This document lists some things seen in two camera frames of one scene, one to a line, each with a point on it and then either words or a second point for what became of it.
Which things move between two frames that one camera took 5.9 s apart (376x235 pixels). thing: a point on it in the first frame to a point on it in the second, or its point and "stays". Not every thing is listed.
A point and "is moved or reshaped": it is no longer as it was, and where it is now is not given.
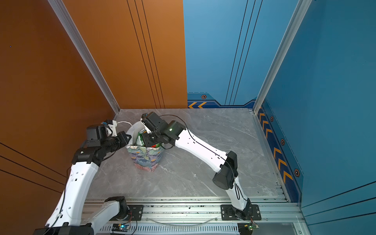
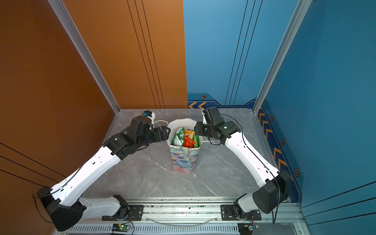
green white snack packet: [140, 140] is moved or reshaped
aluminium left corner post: [63, 14] stays
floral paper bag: [145, 157] to [184, 158]
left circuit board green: [120, 227] stays
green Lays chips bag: [155, 146] is moved or reshaped
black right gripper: [146, 138] to [199, 125]
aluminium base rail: [267, 216] stays
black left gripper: [120, 135] to [159, 136]
